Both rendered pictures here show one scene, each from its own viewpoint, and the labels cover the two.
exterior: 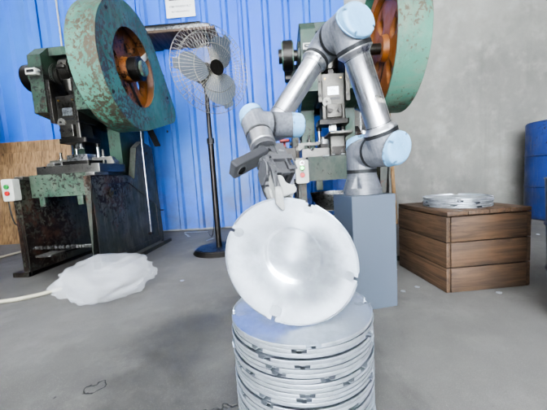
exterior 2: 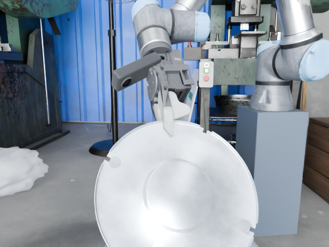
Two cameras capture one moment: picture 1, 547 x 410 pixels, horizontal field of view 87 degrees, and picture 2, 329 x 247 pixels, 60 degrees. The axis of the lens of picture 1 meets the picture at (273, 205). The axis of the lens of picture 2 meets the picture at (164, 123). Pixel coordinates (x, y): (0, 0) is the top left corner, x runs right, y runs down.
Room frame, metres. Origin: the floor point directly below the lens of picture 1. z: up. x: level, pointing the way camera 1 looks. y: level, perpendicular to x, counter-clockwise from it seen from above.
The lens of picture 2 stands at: (0.14, -0.03, 0.59)
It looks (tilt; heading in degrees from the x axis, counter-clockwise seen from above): 11 degrees down; 3
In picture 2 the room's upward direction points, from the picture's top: straight up
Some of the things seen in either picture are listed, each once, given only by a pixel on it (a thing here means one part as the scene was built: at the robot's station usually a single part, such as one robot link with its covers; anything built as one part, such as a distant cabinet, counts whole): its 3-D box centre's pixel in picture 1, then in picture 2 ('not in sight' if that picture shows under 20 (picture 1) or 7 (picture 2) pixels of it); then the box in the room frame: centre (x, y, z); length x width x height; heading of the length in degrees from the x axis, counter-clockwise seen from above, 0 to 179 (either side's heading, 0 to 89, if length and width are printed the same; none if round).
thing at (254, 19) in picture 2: (331, 124); (244, 23); (2.00, -0.43, 0.86); 0.20 x 0.16 x 0.05; 88
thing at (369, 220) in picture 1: (364, 247); (266, 167); (1.17, -0.37, 0.23); 0.18 x 0.18 x 0.45; 10
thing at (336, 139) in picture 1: (338, 144); (248, 45); (1.82, -0.42, 0.72); 0.25 x 0.14 x 0.14; 178
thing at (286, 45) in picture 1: (291, 59); not in sight; (2.02, -0.18, 1.31); 0.22 x 0.12 x 0.22; 178
